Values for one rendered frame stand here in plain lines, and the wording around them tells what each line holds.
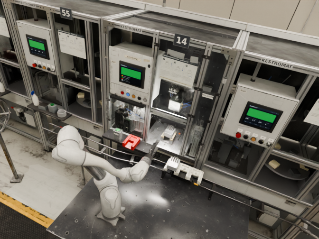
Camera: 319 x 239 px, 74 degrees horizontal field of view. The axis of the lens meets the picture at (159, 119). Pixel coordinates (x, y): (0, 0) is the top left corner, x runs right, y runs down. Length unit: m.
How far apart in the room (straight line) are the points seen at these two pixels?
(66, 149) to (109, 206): 0.62
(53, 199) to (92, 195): 0.97
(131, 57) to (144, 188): 1.22
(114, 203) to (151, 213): 0.39
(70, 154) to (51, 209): 1.60
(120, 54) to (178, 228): 1.55
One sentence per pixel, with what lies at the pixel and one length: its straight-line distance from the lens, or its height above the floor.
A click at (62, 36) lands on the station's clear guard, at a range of 2.30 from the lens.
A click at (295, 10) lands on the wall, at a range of 5.21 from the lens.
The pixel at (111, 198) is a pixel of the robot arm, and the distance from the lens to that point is 1.76.
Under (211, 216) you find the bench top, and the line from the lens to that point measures 2.13.
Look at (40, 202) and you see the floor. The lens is 3.03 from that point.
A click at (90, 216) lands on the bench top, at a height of 0.68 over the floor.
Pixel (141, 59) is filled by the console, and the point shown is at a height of 1.79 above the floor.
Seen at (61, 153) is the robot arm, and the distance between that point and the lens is 1.40.
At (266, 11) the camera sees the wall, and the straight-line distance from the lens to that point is 5.16.
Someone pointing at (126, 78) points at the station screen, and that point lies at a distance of 1.93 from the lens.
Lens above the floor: 2.42
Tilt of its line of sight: 35 degrees down
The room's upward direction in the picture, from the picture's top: 9 degrees clockwise
